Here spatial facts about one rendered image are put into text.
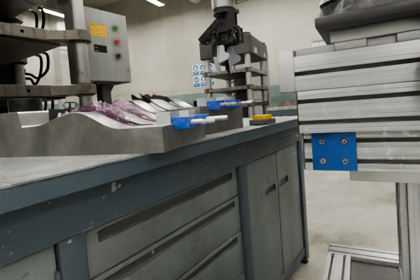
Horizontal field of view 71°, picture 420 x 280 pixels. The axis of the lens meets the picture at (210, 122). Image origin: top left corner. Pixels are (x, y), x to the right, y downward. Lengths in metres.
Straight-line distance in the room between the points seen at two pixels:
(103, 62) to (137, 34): 7.65
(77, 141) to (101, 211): 0.18
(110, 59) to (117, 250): 1.27
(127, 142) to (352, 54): 0.49
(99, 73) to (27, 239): 1.25
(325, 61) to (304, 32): 6.88
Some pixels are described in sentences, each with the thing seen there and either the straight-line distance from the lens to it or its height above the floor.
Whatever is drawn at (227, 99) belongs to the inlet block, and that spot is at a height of 0.91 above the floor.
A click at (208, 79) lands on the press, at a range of 5.20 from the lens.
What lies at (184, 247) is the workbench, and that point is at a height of 0.51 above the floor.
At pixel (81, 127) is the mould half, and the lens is 0.71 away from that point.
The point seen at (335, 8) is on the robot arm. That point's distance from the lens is 1.28.
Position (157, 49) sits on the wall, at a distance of 8.91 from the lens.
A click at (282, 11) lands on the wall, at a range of 7.72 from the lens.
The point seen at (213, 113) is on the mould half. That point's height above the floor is 0.86.
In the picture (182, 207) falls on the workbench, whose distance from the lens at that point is 0.83.
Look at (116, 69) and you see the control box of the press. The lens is 1.80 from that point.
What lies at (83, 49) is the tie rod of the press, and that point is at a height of 1.20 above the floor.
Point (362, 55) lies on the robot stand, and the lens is 0.65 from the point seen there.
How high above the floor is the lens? 0.89
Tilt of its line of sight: 3 degrees down
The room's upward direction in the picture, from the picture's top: 5 degrees counter-clockwise
